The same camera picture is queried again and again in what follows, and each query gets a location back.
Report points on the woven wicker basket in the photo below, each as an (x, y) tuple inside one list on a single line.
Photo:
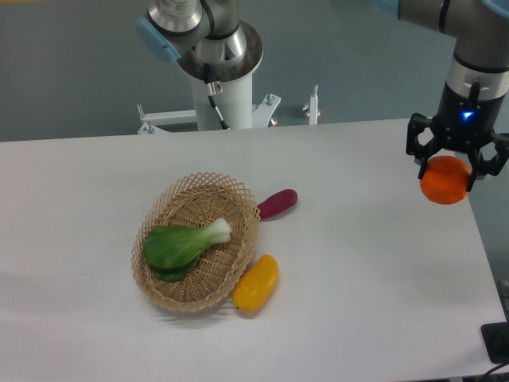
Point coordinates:
[(196, 201)]

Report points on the green bok choy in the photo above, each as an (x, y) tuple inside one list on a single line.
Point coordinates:
[(173, 251)]

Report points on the yellow mango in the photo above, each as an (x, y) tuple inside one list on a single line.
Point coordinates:
[(256, 285)]

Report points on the purple sweet potato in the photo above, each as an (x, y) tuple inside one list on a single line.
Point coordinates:
[(277, 203)]

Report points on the orange fruit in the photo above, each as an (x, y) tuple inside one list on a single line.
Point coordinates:
[(445, 180)]

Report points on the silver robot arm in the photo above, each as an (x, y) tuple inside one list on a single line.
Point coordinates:
[(479, 68)]

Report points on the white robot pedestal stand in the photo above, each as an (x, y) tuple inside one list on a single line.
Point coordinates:
[(220, 74)]

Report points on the black device at table edge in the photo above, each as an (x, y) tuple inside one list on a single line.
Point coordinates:
[(495, 336)]

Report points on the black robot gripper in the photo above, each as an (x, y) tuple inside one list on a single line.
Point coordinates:
[(460, 126)]

